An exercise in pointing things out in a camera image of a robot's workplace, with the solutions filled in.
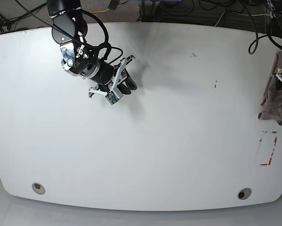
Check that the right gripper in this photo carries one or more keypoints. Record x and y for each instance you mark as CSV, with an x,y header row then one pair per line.
x,y
106,73

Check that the right table grommet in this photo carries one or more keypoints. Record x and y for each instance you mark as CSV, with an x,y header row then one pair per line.
x,y
244,194

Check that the mauve T-shirt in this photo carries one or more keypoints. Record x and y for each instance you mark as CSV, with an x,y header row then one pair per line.
x,y
272,98

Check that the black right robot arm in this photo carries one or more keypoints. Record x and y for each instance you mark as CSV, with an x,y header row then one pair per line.
x,y
69,30

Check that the left table grommet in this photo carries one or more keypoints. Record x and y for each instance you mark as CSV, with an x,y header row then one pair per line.
x,y
38,188

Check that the table grommet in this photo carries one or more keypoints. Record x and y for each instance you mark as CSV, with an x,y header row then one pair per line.
x,y
244,194
38,188

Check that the red tape rectangle marking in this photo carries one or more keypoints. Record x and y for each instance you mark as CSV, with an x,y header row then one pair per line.
x,y
266,147

